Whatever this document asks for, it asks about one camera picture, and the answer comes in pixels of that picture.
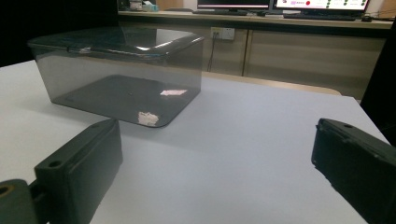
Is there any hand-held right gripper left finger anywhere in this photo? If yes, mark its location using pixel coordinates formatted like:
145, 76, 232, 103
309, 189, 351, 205
33, 118, 123, 224

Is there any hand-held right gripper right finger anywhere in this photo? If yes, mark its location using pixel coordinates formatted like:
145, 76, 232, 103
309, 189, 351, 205
310, 117, 396, 224

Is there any transparent grey plastic box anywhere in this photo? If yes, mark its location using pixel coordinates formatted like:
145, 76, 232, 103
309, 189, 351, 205
30, 43, 204, 129

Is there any beige cabinet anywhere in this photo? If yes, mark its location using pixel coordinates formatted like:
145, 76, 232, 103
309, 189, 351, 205
119, 21, 388, 101

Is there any black keyboard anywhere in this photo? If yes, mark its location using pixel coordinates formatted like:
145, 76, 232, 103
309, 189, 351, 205
191, 8, 241, 17
282, 12, 358, 22

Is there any dark curtain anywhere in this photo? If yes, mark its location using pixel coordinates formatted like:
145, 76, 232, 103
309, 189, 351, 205
0, 0, 120, 68

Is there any bright-screen computer monitor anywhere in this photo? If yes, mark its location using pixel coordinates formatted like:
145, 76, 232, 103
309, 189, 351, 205
274, 0, 371, 12

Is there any wooden counter top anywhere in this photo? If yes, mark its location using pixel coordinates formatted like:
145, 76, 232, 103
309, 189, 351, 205
118, 10, 394, 31

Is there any light blue tissue box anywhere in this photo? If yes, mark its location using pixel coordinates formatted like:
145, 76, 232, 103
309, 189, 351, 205
141, 1, 160, 13

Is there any wooden box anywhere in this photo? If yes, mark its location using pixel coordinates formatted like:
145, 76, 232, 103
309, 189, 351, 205
155, 0, 185, 12

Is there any dark-screen computer monitor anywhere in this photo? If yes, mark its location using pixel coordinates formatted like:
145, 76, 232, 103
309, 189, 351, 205
196, 0, 271, 10

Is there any black power cable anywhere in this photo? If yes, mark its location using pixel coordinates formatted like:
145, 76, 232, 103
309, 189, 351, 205
206, 32, 218, 73

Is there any white wall socket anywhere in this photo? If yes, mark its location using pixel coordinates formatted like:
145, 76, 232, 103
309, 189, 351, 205
210, 26, 236, 41

